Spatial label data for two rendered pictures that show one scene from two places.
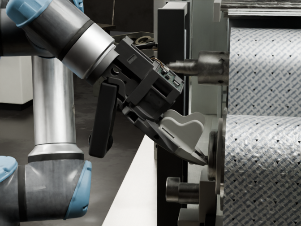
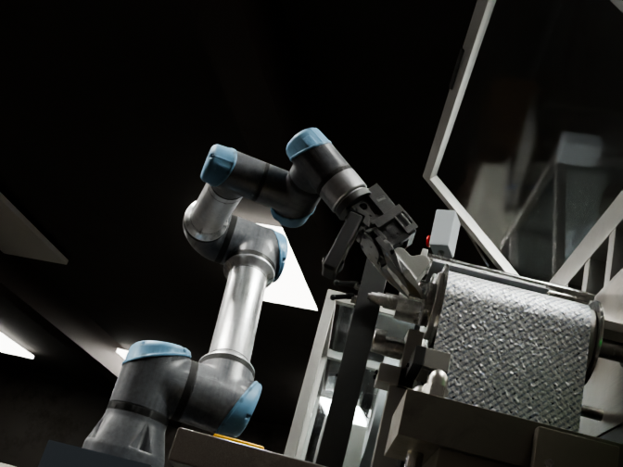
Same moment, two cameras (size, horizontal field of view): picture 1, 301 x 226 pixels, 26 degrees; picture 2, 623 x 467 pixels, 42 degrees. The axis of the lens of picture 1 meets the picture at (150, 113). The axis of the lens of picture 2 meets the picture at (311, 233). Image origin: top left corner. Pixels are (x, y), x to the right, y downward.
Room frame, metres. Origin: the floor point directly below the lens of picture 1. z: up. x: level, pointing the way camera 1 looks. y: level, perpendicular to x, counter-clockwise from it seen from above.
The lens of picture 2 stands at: (-0.33, 0.18, 0.74)
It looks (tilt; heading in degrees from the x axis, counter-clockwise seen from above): 24 degrees up; 358
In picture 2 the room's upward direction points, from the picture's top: 16 degrees clockwise
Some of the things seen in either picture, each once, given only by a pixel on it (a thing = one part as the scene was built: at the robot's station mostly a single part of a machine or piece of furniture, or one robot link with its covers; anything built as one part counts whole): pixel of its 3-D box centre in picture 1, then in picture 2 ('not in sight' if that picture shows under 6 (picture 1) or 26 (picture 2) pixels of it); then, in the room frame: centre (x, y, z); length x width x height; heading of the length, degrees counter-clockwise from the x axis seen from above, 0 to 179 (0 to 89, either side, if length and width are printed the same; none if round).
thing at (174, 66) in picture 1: (182, 67); (382, 299); (1.19, -0.06, 1.34); 0.06 x 0.03 x 0.03; 82
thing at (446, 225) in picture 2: not in sight; (441, 233); (1.48, -0.21, 1.66); 0.07 x 0.07 x 0.10; 61
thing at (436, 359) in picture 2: not in sight; (436, 360); (0.86, -0.11, 1.14); 0.04 x 0.02 x 0.03; 82
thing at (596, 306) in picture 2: not in sight; (586, 344); (0.90, -0.36, 1.25); 0.15 x 0.01 x 0.15; 172
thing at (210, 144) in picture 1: (215, 155); (428, 304); (0.93, -0.10, 1.25); 0.07 x 0.02 x 0.07; 172
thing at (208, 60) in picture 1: (215, 68); (412, 307); (1.18, -0.12, 1.34); 0.06 x 0.06 x 0.06; 82
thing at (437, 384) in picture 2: not in sight; (437, 385); (0.71, -0.08, 1.05); 0.04 x 0.04 x 0.04
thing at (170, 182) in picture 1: (173, 189); (378, 341); (0.98, -0.04, 1.18); 0.04 x 0.02 x 0.04; 172
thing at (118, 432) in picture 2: not in sight; (130, 437); (1.24, 0.33, 0.95); 0.15 x 0.15 x 0.10
